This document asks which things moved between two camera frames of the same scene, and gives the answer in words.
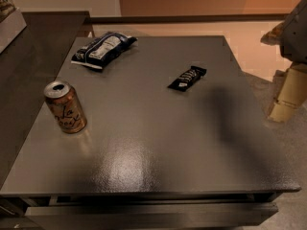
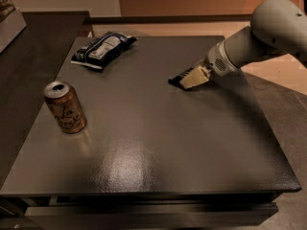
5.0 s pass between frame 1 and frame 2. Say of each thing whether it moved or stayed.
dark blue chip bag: stayed
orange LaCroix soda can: stayed
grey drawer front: stayed
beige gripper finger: moved
